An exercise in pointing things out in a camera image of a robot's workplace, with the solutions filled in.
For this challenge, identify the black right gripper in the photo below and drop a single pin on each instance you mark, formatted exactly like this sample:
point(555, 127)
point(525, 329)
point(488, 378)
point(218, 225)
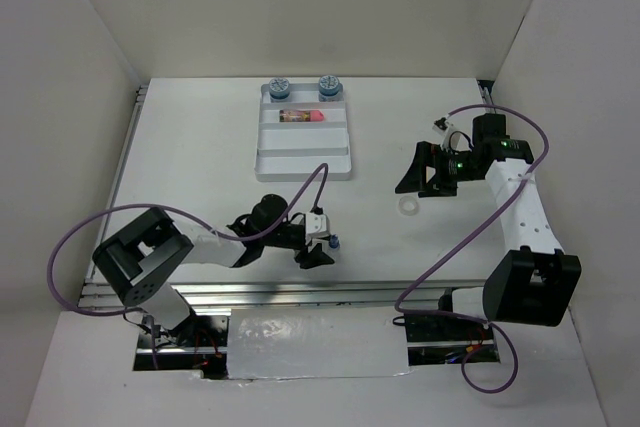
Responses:
point(428, 154)

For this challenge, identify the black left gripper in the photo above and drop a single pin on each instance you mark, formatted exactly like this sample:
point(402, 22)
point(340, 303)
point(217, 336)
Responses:
point(316, 257)

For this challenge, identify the small blue capped bottle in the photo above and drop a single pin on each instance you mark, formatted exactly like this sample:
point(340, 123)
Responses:
point(334, 242)

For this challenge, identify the blue slime jar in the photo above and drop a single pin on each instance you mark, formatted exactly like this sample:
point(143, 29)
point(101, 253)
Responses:
point(279, 89)
point(329, 88)

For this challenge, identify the pink capped glue stick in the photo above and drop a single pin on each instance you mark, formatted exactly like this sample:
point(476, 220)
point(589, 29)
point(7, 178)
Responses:
point(300, 116)

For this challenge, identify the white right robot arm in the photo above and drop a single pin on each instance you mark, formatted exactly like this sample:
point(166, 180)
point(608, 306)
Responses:
point(535, 280)

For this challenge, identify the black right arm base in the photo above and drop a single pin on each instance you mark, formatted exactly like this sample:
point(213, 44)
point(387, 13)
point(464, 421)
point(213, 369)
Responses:
point(441, 330)

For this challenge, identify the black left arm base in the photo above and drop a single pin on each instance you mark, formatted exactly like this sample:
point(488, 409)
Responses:
point(202, 341)

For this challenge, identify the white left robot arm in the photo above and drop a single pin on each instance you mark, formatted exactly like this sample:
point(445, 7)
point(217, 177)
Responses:
point(138, 260)

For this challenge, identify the clear tape roll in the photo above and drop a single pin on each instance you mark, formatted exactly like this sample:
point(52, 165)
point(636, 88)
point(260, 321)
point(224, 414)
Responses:
point(408, 205)

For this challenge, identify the white foil covered panel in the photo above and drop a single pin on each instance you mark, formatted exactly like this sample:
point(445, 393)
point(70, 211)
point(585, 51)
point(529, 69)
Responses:
point(322, 342)

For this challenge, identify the white tiered organizer tray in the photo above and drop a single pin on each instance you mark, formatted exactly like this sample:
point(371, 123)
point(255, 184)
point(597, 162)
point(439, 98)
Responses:
point(288, 152)

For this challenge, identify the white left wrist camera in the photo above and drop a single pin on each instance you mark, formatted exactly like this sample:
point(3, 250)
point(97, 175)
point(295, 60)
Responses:
point(316, 226)

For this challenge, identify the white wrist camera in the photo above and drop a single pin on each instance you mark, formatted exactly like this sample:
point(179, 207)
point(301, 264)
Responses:
point(316, 226)
point(447, 131)

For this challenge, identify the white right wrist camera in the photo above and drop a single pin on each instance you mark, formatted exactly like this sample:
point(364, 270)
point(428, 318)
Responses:
point(447, 131)

